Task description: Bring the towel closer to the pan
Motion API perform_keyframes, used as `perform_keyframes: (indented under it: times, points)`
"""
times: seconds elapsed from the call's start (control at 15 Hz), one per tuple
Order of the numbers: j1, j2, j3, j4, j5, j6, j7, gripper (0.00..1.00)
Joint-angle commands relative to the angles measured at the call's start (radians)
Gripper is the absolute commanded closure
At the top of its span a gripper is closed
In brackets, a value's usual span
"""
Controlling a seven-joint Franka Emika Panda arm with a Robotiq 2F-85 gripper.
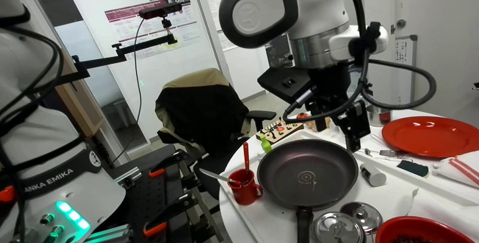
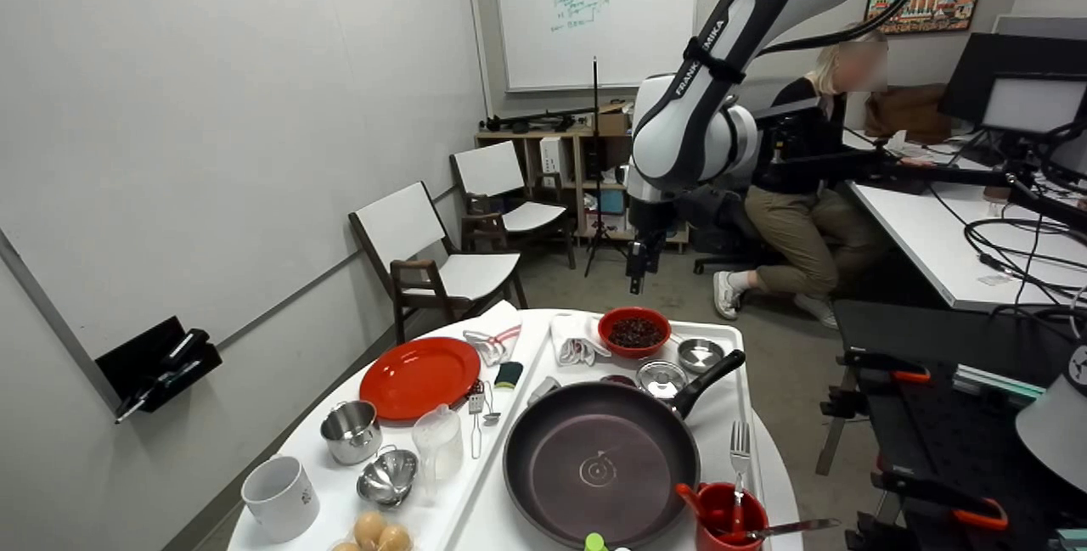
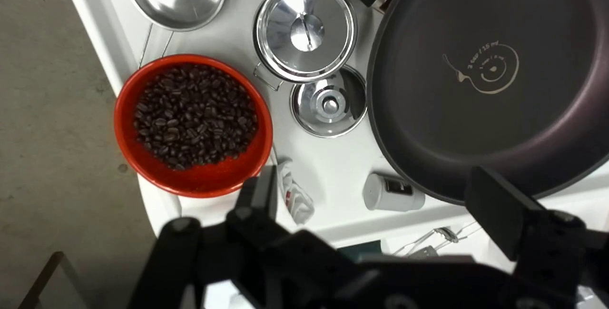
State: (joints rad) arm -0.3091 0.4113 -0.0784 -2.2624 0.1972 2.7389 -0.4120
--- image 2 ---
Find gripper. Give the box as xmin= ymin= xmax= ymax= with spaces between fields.
xmin=628 ymin=199 xmax=680 ymax=295

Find white towel with red stripes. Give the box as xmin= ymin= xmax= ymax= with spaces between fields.
xmin=462 ymin=301 xmax=524 ymax=367

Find black frying pan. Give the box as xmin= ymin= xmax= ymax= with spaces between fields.
xmin=502 ymin=349 xmax=747 ymax=549

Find red bowl of beans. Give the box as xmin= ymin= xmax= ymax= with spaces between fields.
xmin=597 ymin=306 xmax=673 ymax=360

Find crumpled white cloth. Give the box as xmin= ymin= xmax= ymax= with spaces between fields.
xmin=549 ymin=312 xmax=611 ymax=368

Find black office chair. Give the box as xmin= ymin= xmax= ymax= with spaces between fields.
xmin=678 ymin=184 xmax=786 ymax=276

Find small steel bowl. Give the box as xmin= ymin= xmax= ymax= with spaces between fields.
xmin=676 ymin=337 xmax=726 ymax=374

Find wooden shelf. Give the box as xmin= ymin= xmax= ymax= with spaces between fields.
xmin=475 ymin=121 xmax=690 ymax=248

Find cardboard box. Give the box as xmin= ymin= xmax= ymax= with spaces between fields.
xmin=594 ymin=100 xmax=634 ymax=137

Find white tray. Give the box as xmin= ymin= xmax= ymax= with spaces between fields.
xmin=445 ymin=317 xmax=763 ymax=551
xmin=226 ymin=308 xmax=557 ymax=551

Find person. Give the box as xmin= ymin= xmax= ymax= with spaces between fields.
xmin=712 ymin=28 xmax=937 ymax=329

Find white wooden chair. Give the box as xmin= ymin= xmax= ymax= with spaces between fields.
xmin=449 ymin=140 xmax=577 ymax=270
xmin=348 ymin=181 xmax=529 ymax=345

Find silver fork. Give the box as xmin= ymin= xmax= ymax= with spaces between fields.
xmin=729 ymin=420 xmax=753 ymax=492

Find metal measuring spoons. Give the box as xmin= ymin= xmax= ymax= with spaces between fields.
xmin=466 ymin=380 xmax=503 ymax=460

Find orange plate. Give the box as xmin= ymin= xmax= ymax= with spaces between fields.
xmin=358 ymin=336 xmax=482 ymax=424

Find clear plastic measuring cup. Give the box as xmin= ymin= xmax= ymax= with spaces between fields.
xmin=411 ymin=404 xmax=466 ymax=486

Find red mug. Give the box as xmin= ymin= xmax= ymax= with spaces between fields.
xmin=676 ymin=481 xmax=770 ymax=551

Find whiteboard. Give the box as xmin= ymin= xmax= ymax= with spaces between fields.
xmin=490 ymin=0 xmax=702 ymax=93

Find orange clamp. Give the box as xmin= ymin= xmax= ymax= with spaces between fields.
xmin=873 ymin=468 xmax=1011 ymax=533
xmin=836 ymin=351 xmax=932 ymax=385

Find white desk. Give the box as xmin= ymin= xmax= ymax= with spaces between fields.
xmin=843 ymin=128 xmax=1087 ymax=313

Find silver knife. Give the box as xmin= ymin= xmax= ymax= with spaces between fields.
xmin=720 ymin=518 xmax=842 ymax=544

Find steel strainer bowl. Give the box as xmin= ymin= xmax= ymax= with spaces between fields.
xmin=356 ymin=447 xmax=420 ymax=509

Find brown bag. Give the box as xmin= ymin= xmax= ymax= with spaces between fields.
xmin=865 ymin=83 xmax=954 ymax=145

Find steel cup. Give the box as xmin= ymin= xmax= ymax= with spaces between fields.
xmin=319 ymin=400 xmax=384 ymax=466

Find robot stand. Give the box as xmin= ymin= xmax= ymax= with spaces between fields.
xmin=817 ymin=300 xmax=1087 ymax=551

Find white mug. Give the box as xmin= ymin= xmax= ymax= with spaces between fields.
xmin=240 ymin=454 xmax=322 ymax=544

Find monitor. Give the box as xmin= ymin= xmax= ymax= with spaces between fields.
xmin=938 ymin=31 xmax=1087 ymax=138

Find black marker holder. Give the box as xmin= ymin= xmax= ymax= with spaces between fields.
xmin=94 ymin=315 xmax=224 ymax=425

